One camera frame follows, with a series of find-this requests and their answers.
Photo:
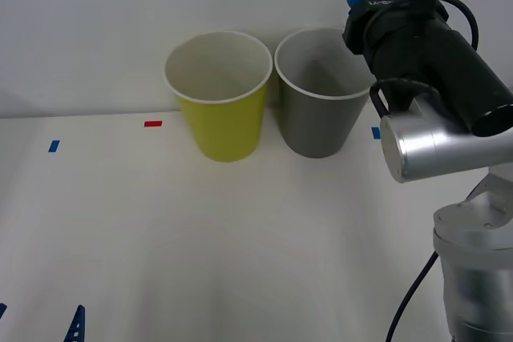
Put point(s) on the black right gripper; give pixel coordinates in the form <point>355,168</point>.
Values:
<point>360,29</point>

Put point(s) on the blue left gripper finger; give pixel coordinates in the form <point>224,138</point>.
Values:
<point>2,312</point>
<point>75,328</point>

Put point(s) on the silver and black right arm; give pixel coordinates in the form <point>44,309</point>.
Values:
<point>441,61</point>

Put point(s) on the grey plastic bin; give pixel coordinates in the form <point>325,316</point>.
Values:
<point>316,121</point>

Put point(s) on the yellow-green plastic bin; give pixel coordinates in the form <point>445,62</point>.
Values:
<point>224,129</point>

